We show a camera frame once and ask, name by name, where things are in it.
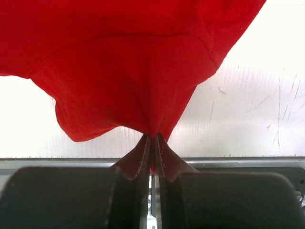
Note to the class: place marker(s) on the red t shirt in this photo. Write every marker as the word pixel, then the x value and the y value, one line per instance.
pixel 111 63

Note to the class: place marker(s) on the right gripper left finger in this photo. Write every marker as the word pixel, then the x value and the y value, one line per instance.
pixel 80 197

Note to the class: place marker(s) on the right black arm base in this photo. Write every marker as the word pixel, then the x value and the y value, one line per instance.
pixel 296 175

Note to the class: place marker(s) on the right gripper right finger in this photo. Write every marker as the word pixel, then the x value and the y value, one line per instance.
pixel 251 198

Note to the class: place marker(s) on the aluminium mounting rail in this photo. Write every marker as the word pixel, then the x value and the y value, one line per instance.
pixel 280 165

